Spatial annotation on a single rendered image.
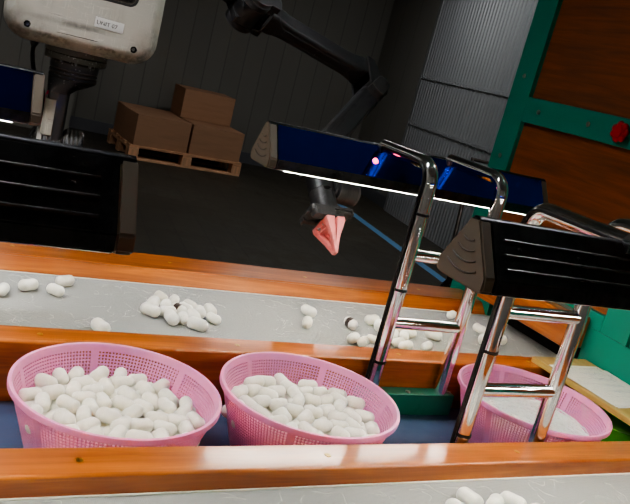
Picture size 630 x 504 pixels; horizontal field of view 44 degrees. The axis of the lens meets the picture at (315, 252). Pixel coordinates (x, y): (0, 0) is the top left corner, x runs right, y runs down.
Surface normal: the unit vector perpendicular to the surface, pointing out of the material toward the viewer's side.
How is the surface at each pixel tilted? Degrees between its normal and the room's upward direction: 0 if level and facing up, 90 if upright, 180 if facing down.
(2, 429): 0
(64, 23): 90
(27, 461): 0
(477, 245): 90
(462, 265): 90
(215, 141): 90
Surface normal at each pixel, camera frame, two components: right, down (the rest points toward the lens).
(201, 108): 0.44, 0.32
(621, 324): -0.87, -0.11
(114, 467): 0.25, -0.94
